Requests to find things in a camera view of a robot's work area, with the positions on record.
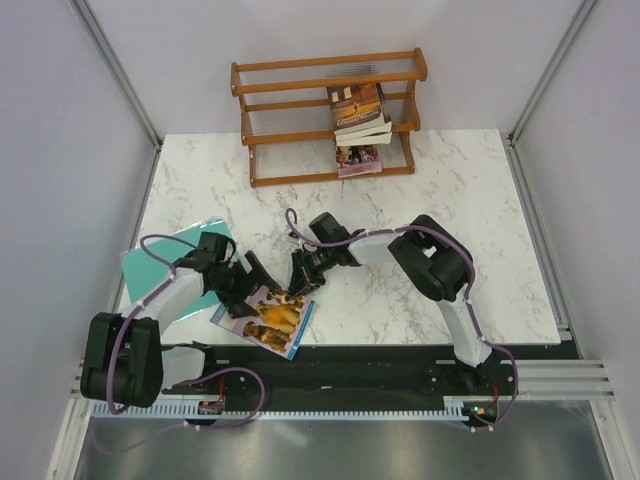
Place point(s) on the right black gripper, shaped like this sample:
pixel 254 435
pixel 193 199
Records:
pixel 299 271

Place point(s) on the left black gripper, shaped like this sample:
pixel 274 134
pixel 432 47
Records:
pixel 235 303

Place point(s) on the Why Do Dogs Bark book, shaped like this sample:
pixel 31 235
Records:
pixel 277 324

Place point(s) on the Taming of the Shrew book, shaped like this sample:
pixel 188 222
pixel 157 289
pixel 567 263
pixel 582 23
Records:
pixel 357 160

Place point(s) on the Jane Eyre blue book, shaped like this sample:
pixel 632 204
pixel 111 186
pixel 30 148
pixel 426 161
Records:
pixel 376 139

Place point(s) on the A Tale of Two Cities book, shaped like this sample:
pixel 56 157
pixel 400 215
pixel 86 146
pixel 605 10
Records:
pixel 382 129

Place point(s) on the Kate DiCamillo dark book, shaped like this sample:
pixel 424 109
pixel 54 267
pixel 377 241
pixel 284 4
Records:
pixel 356 108

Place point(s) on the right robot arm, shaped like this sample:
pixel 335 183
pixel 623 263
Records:
pixel 437 265

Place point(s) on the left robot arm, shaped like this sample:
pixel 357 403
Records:
pixel 123 363

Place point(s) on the wooden three-tier shelf rack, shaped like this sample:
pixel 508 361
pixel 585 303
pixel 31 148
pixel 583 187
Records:
pixel 286 101

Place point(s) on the light blue cable duct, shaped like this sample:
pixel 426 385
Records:
pixel 195 409

